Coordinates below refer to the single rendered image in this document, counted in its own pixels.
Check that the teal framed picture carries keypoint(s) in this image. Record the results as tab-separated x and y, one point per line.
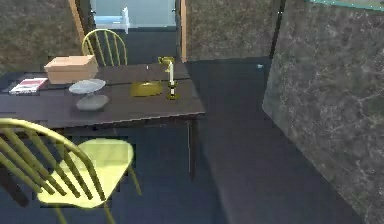
346	4

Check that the red and white book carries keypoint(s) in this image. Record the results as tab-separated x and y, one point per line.
29	85

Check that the yellow oval dish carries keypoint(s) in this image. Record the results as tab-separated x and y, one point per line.
146	88

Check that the dark brown dining table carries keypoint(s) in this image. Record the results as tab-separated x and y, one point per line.
140	106

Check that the white and blue bed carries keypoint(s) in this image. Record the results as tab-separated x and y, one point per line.
115	20

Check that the yellow brass cup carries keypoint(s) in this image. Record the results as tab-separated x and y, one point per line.
165	61

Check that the tan cardboard box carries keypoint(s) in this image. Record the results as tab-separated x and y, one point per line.
71	68

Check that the yellow green spindle chair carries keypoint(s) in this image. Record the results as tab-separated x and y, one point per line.
110	50
106	163

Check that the white candle in brass holder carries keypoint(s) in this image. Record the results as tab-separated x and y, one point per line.
172	80

